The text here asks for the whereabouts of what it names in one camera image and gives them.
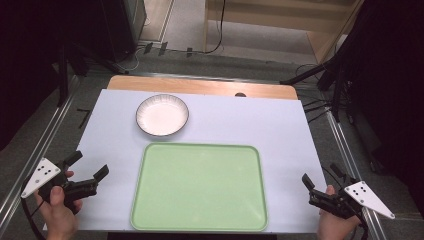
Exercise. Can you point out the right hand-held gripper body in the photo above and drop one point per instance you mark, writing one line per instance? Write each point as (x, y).
(363, 195)

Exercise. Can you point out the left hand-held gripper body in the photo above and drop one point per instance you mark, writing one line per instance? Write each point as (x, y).
(43, 173)

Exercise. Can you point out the person's right hand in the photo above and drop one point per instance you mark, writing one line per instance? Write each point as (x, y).
(335, 226)

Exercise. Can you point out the person's left hand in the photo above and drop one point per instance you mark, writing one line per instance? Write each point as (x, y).
(60, 220)

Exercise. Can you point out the black floor tape mark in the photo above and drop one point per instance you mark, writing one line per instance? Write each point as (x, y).
(85, 117)

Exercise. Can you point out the black metal stand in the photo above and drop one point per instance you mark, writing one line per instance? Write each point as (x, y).
(62, 76)
(310, 73)

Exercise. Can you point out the white table cover sheet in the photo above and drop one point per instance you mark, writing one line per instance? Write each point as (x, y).
(253, 120)

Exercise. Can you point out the white bowl with dark rim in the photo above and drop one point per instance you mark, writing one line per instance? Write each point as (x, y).
(162, 115)

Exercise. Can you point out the light green plastic tray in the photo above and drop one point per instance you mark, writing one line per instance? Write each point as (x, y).
(200, 186)

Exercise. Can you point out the black tape strip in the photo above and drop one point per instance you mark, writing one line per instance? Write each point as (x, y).
(189, 52)
(163, 48)
(148, 48)

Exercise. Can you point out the dark cabinet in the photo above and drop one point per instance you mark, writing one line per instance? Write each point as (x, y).
(126, 26)

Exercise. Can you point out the light wooden shelf unit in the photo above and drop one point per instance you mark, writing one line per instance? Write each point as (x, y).
(266, 16)

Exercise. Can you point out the metal floor rail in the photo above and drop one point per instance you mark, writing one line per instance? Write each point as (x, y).
(40, 150)
(343, 146)

